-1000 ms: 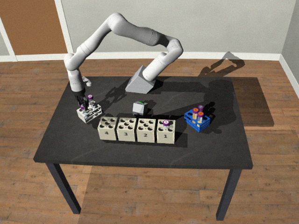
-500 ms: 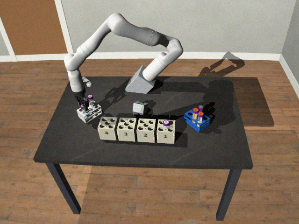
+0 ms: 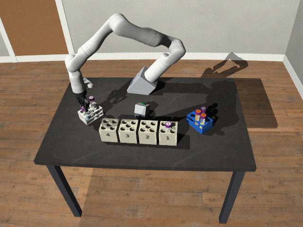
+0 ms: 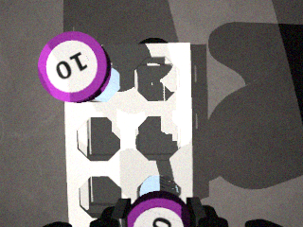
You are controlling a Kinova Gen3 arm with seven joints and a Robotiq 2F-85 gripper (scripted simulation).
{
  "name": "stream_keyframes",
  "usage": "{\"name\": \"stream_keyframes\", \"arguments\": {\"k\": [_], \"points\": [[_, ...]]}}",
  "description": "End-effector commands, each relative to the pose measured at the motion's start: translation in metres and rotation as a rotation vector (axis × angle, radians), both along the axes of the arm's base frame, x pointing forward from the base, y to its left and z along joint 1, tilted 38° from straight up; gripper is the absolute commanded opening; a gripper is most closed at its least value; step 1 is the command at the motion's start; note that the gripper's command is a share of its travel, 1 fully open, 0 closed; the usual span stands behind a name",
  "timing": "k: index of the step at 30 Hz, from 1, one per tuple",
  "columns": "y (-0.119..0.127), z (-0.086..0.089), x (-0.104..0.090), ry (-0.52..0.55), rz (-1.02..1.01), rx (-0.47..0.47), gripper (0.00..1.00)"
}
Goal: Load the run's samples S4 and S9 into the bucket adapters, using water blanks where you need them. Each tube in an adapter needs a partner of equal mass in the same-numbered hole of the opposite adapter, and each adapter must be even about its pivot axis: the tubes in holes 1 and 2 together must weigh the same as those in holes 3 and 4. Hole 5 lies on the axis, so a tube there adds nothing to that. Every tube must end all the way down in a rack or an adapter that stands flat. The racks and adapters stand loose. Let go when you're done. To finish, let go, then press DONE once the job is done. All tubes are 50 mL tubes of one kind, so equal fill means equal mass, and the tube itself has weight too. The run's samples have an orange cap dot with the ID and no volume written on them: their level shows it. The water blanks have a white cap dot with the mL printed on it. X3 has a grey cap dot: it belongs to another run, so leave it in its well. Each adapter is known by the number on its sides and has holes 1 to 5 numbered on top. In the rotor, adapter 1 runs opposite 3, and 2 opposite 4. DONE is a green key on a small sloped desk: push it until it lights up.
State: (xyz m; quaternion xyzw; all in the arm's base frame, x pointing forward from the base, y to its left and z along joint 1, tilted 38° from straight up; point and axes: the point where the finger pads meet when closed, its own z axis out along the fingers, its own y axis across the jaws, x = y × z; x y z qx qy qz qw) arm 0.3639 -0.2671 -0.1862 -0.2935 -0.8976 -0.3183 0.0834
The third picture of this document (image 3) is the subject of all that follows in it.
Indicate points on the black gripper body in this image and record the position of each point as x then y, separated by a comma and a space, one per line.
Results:
81, 95

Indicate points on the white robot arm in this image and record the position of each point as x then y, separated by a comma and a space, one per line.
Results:
118, 24

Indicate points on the white tube rack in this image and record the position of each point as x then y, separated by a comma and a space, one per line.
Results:
93, 114

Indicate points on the beige block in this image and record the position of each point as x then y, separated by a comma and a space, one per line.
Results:
168, 137
148, 132
128, 131
109, 130

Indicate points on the blue tube rack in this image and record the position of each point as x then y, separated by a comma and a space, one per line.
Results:
191, 120

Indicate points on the purple-capped test tube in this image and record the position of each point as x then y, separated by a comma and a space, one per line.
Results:
203, 109

